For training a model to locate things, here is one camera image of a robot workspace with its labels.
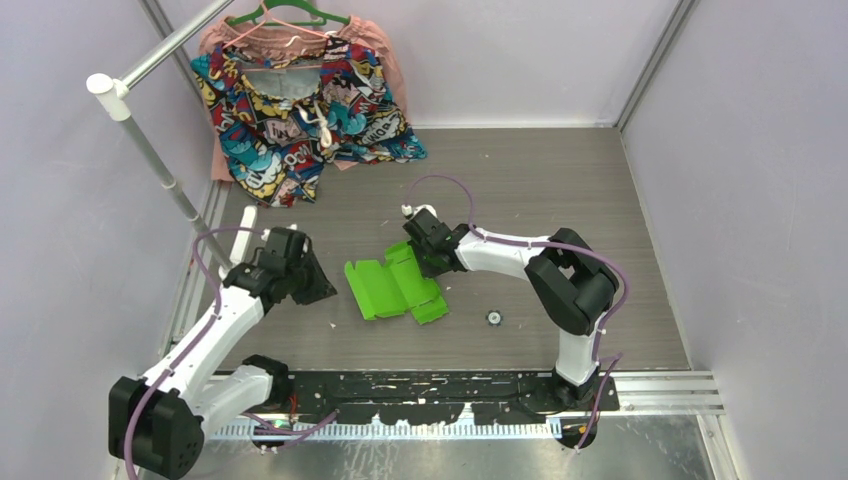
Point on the green clothes hanger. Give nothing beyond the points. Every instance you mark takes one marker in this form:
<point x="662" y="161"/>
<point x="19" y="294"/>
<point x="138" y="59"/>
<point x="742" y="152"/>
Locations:
<point x="300" y="13"/>

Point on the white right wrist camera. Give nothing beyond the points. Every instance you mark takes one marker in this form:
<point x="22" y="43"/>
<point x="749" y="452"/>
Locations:
<point x="409" y="211"/>

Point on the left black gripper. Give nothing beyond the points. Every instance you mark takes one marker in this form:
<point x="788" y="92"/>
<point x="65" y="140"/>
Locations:
<point x="321" y="287"/>

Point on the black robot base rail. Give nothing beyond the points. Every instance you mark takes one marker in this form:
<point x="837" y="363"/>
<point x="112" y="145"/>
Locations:
<point x="436" y="397"/>

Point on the colorful patterned shirt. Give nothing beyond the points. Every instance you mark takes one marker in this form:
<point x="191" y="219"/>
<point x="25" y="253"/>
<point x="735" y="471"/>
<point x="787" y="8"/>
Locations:
<point x="285" y="104"/>

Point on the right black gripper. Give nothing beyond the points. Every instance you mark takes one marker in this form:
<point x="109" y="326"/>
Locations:
<point x="428" y="271"/>

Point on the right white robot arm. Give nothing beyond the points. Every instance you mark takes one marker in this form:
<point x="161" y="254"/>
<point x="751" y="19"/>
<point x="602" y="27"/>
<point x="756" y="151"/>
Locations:
<point x="578" y="288"/>

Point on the metal clothes rack pole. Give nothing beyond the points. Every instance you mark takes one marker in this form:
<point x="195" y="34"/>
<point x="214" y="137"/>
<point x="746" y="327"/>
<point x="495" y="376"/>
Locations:
<point x="111" y="93"/>

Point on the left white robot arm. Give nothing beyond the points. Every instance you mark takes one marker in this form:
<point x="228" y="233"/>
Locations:
<point x="159" y="421"/>

